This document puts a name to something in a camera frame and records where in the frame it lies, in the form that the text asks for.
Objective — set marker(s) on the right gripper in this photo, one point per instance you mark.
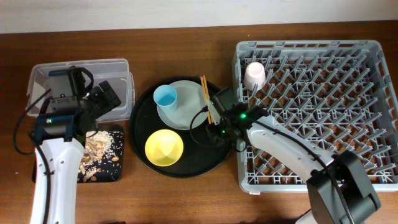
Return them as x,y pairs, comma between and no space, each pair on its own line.
212,131

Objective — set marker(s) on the white label on bin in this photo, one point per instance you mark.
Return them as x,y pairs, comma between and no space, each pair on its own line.
37,91

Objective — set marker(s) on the clear plastic waste bin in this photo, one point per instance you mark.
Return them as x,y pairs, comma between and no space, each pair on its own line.
114,70

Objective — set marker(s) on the black rectangular tray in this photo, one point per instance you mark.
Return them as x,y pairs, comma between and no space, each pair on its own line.
105,174

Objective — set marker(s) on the food scraps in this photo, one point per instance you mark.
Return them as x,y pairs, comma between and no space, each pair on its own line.
96,149

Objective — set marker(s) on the grey round plate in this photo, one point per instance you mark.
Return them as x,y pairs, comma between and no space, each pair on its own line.
190,102

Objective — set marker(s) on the light blue cup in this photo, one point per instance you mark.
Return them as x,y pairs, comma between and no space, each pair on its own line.
166,96

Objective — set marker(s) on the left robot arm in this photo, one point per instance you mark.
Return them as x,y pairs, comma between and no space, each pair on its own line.
70,109

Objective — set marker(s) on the grey dishwasher rack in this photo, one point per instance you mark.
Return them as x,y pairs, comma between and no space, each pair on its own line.
337,94

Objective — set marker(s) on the pink cup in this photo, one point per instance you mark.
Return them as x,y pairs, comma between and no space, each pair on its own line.
254,75

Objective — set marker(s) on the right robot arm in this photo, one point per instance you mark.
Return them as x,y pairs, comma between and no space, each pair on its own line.
338,186

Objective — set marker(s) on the yellow bowl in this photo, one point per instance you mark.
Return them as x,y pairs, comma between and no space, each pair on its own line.
164,148

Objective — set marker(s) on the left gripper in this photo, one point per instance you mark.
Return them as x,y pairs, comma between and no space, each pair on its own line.
104,106

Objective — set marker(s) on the wooden chopstick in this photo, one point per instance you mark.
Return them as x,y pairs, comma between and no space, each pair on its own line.
204,96
207,97

